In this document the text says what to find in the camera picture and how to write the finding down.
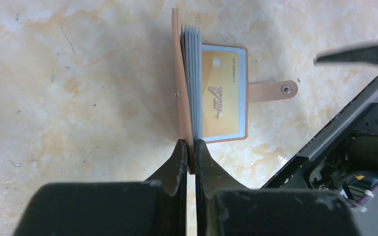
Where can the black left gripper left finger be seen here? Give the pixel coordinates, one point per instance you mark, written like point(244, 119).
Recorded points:
point(153, 207)

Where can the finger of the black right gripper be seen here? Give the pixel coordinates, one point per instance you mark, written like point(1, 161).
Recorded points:
point(357, 53)

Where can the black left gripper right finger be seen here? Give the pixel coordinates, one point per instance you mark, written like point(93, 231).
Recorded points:
point(225, 207)

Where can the tan leather card holder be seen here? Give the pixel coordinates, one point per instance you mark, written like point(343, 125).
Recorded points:
point(188, 48)

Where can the gold VIP credit card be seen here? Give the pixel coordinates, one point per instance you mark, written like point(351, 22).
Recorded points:
point(221, 94)

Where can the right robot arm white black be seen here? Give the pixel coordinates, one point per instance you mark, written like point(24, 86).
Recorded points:
point(349, 147)

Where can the aluminium frame rail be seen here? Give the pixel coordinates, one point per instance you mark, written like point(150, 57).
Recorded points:
point(291, 175)

